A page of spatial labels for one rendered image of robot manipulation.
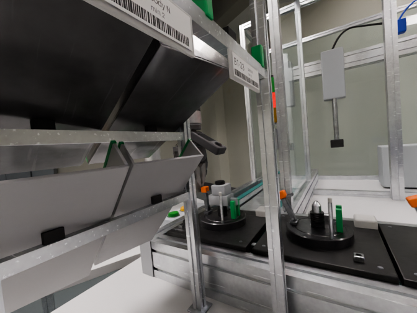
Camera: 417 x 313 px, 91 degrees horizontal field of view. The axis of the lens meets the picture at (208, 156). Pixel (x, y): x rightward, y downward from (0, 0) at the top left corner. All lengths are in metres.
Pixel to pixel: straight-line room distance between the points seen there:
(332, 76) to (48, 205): 1.51
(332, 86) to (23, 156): 1.49
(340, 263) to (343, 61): 1.29
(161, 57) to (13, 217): 0.20
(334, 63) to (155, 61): 1.40
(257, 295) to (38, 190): 0.41
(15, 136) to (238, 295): 0.46
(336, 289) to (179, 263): 0.33
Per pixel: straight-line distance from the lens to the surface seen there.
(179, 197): 0.40
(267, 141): 0.33
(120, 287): 0.67
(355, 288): 0.44
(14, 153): 0.34
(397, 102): 1.34
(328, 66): 1.57
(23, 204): 0.24
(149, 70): 0.26
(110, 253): 0.49
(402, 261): 0.53
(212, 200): 0.62
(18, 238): 0.29
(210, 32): 0.21
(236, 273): 0.50
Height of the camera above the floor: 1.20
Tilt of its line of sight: 3 degrees down
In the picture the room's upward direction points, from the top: 5 degrees counter-clockwise
